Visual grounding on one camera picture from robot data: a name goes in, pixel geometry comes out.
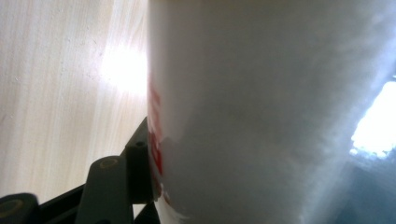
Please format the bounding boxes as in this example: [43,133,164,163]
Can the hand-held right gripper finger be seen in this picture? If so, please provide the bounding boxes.
[124,117,154,205]

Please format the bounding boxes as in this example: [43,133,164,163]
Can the red and white spouted pouch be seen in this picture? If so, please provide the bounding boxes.
[146,0,396,224]

